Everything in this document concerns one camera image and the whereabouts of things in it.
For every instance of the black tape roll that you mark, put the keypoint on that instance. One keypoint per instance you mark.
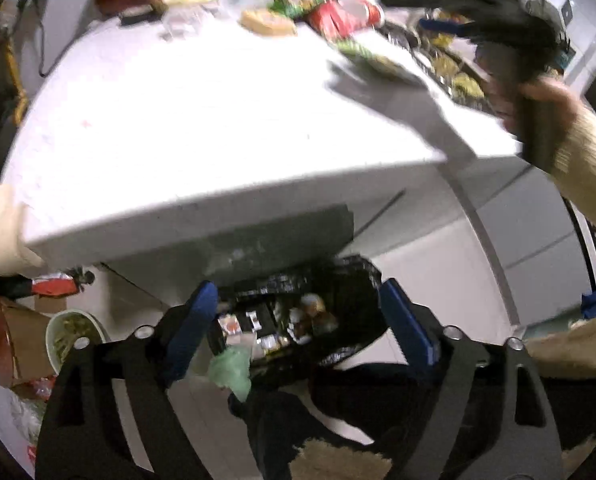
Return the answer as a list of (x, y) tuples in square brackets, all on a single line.
[(139, 14)]

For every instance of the cream knit sleeve forearm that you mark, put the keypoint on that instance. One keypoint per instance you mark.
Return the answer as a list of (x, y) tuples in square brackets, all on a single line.
[(573, 165)]

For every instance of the person right hand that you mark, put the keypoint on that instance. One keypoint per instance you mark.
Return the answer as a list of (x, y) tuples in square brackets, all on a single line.
[(538, 112)]

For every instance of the yellow gas pipe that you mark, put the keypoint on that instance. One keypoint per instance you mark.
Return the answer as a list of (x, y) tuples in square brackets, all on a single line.
[(22, 101)]

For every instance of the orange yellow snack packet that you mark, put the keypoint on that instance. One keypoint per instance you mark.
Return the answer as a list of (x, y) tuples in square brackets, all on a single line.
[(267, 23)]

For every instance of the black trash bin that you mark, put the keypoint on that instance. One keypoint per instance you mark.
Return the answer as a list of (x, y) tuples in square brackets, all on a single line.
[(313, 315)]

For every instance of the green plastic bag piece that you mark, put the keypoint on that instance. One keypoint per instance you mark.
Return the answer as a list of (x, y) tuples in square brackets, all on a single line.
[(231, 370)]

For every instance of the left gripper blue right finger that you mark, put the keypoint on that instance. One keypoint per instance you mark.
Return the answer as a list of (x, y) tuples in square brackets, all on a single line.
[(486, 415)]

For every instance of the orange red snack bag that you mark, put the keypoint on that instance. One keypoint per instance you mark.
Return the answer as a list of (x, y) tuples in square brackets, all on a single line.
[(336, 20)]

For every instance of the bowl with green food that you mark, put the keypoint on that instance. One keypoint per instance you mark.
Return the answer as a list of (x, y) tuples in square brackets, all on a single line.
[(65, 328)]

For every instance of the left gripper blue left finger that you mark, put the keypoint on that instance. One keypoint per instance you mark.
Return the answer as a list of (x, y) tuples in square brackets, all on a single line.
[(82, 436)]

